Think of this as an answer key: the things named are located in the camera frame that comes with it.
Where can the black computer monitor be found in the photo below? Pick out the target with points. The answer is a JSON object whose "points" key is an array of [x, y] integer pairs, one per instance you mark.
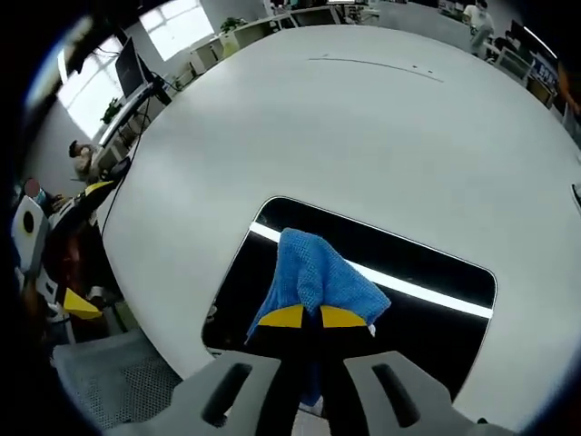
{"points": [[130, 68]]}

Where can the black computer mouse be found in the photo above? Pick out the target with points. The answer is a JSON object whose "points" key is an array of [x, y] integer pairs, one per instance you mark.
{"points": [[120, 168]]}

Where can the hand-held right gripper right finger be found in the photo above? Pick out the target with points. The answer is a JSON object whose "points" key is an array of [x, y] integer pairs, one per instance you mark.
{"points": [[363, 386]]}

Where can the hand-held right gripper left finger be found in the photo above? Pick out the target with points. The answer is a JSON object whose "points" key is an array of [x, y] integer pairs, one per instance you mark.
{"points": [[245, 386]]}

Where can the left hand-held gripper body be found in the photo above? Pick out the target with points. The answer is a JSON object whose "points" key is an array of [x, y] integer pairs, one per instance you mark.
{"points": [[31, 236]]}

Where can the black rectangular mirror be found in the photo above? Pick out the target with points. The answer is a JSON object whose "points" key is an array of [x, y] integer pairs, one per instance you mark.
{"points": [[422, 327]]}

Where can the grey mesh office chair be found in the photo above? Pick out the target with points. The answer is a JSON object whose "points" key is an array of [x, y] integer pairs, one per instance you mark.
{"points": [[113, 377]]}

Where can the white low cabinet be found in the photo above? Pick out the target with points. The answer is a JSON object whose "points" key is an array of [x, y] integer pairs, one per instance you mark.
{"points": [[236, 41]]}

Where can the blue cleaning cloth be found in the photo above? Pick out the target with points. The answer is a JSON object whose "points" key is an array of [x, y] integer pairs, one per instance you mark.
{"points": [[318, 272]]}

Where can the green potted plant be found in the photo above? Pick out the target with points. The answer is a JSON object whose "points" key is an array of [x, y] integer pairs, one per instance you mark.
{"points": [[110, 110], [233, 24]]}

